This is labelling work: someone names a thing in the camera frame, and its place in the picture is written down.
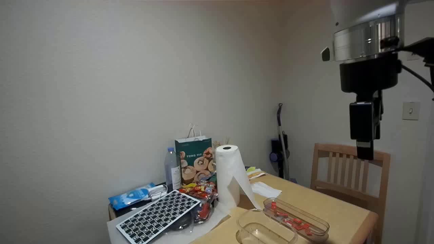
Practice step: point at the white wall switch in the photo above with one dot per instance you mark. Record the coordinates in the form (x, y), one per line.
(411, 110)

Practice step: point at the black vacuum cleaner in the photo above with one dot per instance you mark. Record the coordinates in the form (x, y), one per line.
(279, 151)

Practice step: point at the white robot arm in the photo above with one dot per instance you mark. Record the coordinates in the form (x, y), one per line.
(366, 41)

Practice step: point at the white paper towel roll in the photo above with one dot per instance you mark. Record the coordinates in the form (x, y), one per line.
(232, 179)

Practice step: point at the wooden chair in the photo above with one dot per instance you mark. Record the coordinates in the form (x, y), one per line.
(339, 173)

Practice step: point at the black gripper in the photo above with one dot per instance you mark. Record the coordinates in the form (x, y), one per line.
(368, 79)

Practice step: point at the empty clear plastic container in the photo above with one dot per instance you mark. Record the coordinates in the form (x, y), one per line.
(256, 228)

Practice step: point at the white paper napkin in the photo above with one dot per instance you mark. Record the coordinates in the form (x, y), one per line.
(264, 190)

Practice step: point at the black white checkered board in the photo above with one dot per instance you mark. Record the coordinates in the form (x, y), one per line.
(153, 219)

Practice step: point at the yellow green small packet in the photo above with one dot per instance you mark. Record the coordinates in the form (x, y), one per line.
(254, 173)

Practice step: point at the clear container with red pieces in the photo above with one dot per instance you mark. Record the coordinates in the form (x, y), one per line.
(302, 223)

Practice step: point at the clear water bottle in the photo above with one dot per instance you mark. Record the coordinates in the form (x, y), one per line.
(170, 163)

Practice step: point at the blue tissue pack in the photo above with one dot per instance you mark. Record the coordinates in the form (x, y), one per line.
(130, 197)

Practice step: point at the green gift bag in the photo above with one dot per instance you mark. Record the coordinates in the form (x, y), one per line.
(195, 156)

